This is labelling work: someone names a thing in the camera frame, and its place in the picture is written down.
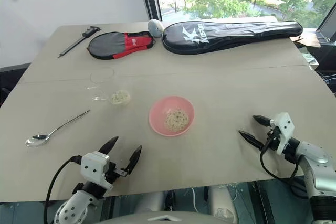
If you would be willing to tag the pink plastic bowl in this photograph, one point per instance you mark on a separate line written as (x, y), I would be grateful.
(160, 113)

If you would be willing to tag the black vernier caliper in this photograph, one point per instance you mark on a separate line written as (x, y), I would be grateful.
(90, 30)

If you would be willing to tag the black badminton racket bag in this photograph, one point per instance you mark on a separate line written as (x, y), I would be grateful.
(223, 36)

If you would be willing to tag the grey rounded shape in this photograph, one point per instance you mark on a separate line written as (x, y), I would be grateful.
(221, 200)

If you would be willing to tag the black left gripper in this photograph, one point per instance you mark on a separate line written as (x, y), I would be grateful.
(115, 172)

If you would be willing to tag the small clear plastic cap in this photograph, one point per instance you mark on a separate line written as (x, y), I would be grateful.
(99, 97)

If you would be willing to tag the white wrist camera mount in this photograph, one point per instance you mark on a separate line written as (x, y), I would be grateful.
(283, 129)
(93, 166)

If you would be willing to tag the beige grainy food pile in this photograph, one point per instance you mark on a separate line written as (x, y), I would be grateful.
(176, 119)

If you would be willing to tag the white round object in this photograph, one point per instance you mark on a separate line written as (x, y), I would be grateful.
(155, 27)

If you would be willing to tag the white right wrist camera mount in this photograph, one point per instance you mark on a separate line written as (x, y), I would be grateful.
(283, 129)

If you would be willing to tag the black red paddle cover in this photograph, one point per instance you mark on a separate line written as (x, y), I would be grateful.
(110, 44)

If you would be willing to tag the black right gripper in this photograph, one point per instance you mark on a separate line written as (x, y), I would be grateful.
(271, 142)

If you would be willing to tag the grey robot torso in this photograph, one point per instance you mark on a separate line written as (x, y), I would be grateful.
(170, 218)

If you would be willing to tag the silver metal spoon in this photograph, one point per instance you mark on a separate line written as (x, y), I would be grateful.
(36, 141)

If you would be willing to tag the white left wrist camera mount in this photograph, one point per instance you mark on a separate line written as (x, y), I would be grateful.
(93, 166)

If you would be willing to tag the brown cardboard piece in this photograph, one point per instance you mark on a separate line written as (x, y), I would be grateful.
(308, 41)

